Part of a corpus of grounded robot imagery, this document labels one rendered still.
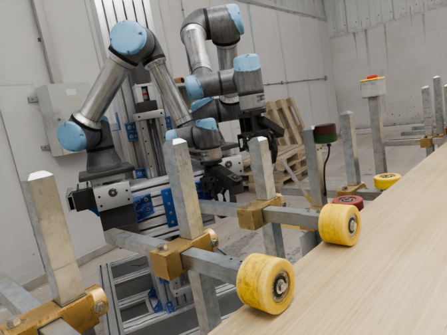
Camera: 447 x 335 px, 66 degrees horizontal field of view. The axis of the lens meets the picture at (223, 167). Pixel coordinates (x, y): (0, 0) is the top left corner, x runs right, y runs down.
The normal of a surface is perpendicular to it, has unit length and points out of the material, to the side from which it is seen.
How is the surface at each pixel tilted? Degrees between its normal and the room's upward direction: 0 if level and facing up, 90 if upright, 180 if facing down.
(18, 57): 90
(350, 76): 90
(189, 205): 90
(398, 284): 0
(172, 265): 90
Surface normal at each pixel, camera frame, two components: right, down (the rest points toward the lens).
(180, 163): 0.71, 0.00
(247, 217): -0.68, 0.24
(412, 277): -0.17, -0.97
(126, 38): -0.07, 0.09
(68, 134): -0.22, 0.29
